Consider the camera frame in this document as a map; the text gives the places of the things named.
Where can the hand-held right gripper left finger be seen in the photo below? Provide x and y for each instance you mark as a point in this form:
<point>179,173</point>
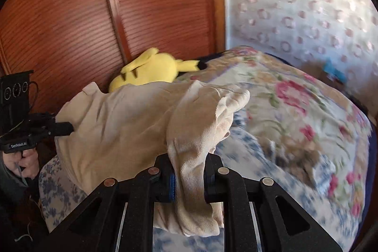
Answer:
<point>172,190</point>

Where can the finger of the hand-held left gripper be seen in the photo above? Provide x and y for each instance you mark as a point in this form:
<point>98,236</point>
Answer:
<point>62,128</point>

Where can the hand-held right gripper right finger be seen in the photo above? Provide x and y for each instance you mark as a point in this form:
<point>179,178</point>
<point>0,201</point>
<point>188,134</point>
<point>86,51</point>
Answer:
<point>212,181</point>

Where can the beige T-shirt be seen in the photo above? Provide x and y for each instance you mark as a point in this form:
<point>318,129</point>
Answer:
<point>124,128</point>

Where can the person's left forearm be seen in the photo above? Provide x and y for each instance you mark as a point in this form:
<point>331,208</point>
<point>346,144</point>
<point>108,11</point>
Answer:
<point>14,210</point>

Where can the person's left hand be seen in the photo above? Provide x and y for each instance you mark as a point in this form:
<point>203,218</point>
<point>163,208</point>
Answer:
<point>29,165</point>

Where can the brown patterned cloth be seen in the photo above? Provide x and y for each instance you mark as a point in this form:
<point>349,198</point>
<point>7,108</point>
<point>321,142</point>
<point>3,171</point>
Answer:
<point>295,157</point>

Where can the yellow plush toy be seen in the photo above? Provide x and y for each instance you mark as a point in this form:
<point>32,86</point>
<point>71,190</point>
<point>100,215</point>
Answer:
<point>150,69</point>

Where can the wooden slatted wardrobe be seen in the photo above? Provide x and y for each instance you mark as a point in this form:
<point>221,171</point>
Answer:
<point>73,18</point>

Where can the pink floral blanket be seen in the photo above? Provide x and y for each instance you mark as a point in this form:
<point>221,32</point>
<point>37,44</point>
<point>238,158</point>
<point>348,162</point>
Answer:
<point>295,104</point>

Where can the blue fuzzy cloth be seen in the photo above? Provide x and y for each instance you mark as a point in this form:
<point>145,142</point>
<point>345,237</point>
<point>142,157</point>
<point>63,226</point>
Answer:
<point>333,70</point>

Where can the navy bed sheet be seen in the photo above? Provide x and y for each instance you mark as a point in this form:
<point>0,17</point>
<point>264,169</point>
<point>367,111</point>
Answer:
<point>361,110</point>

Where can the circle-patterned sheer curtain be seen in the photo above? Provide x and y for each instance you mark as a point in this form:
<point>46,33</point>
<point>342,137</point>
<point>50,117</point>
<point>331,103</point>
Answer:
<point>295,4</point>

